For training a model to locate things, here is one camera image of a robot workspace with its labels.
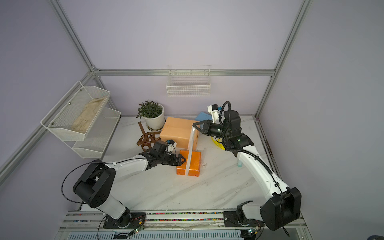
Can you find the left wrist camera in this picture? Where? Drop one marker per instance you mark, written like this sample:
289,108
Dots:
171,146

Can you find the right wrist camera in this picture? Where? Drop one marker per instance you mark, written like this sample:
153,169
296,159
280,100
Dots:
214,111

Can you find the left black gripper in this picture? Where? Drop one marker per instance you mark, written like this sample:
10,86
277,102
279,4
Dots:
173,162

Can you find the white ribbon bow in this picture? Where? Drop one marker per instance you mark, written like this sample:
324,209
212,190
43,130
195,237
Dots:
192,140

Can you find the brown ribbon bow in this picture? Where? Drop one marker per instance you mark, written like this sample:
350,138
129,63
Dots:
148,139

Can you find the white two-tier mesh shelf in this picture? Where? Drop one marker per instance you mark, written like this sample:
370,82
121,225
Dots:
93,144

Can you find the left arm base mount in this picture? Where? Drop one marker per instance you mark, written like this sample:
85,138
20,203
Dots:
124,221

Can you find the white wire wall basket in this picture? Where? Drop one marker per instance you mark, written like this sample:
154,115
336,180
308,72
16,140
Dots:
188,80

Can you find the potted green plant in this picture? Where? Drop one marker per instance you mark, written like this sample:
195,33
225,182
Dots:
153,113

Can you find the beige cloth in shelf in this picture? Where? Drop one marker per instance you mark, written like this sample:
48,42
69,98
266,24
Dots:
84,120

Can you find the yellow ribbon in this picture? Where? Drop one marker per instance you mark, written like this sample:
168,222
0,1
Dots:
218,143

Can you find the light blue gift box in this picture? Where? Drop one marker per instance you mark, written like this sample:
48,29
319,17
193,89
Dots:
202,116

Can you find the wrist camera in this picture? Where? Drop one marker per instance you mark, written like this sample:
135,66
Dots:
171,146
214,111

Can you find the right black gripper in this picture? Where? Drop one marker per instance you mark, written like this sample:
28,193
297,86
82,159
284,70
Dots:
208,128

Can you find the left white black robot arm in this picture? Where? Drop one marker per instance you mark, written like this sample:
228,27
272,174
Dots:
95,184

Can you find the orange gift box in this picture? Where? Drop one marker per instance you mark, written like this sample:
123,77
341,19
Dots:
195,164

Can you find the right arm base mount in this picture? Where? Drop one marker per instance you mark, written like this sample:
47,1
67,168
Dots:
237,218

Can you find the aluminium frame rail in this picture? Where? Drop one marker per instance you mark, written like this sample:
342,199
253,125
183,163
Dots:
185,220

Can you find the tan gift box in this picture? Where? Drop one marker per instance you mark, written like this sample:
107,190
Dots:
178,130

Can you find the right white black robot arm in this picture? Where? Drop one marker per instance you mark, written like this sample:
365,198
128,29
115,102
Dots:
282,204

